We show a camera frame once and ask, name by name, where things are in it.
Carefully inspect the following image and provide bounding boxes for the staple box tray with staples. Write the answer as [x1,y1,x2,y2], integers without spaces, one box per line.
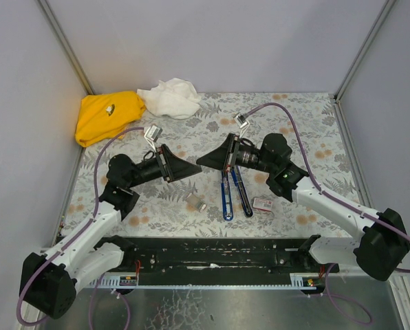
[185,192,206,212]

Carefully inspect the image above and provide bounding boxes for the blue stapler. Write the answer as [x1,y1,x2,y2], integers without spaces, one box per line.
[221,166,253,221]

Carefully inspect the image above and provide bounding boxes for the red white staple box sleeve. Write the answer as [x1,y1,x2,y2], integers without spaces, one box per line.
[252,197,273,212]

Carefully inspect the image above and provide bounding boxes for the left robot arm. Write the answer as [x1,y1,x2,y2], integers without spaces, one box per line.
[17,144,202,326]

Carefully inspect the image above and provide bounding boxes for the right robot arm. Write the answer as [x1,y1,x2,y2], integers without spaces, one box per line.
[197,133,410,281]

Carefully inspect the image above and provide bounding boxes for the floral patterned table mat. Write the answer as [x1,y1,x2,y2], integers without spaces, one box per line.
[61,93,372,239]

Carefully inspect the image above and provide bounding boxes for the yellow t-shirt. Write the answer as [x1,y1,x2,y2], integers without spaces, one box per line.
[74,91,146,148]

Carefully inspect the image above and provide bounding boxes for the white crumpled cloth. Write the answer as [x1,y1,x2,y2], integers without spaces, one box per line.
[136,78,202,120]

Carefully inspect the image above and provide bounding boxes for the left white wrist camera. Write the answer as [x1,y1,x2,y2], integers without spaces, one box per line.
[144,124,162,151]

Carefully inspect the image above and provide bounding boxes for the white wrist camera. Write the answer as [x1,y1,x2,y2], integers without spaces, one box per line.
[144,124,162,151]
[233,113,250,138]

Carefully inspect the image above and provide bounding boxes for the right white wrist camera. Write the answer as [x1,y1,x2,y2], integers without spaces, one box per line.
[233,113,250,138]

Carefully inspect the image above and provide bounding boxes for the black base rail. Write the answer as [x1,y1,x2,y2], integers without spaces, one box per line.
[94,235,340,286]

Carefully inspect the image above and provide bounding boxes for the white slotted cable duct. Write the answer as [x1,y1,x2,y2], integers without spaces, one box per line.
[87,268,323,291]

